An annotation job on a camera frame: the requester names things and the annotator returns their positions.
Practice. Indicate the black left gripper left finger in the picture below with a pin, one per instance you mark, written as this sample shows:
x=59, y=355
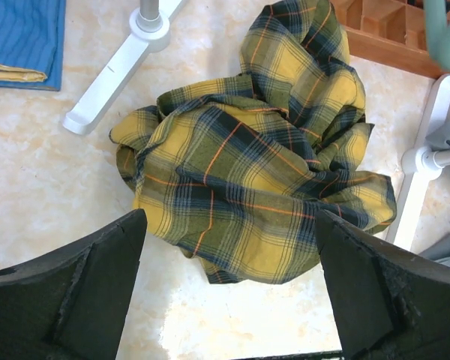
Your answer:
x=71, y=303

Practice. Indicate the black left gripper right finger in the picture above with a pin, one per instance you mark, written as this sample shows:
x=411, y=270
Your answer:
x=388, y=303

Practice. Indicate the yellow plaid shirt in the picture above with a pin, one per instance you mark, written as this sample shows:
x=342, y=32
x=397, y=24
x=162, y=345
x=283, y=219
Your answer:
x=233, y=171

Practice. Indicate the grey shirt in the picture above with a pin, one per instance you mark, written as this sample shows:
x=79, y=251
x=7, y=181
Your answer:
x=439, y=157

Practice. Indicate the green hanger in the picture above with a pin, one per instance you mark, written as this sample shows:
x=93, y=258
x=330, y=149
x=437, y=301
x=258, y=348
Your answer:
x=437, y=30

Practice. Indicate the blue folded cloth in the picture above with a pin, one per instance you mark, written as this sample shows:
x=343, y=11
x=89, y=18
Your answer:
x=32, y=38

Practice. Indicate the wooden compartment tray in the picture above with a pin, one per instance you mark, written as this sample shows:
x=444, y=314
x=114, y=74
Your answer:
x=390, y=33

